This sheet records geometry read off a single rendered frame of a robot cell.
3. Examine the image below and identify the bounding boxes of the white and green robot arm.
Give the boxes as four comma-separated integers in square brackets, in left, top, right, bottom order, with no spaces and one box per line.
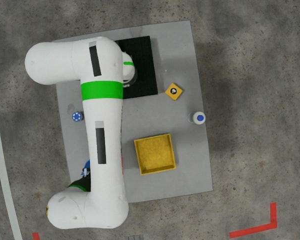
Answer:
[25,36,138,229]

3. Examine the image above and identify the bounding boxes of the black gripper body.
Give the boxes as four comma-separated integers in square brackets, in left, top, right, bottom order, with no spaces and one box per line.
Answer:
[79,174,91,185]

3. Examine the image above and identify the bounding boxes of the yellow square tray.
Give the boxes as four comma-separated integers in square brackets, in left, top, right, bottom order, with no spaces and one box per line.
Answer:
[134,133,176,175]

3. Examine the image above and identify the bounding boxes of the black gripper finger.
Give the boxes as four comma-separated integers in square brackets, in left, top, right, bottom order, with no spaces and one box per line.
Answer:
[82,167,91,177]

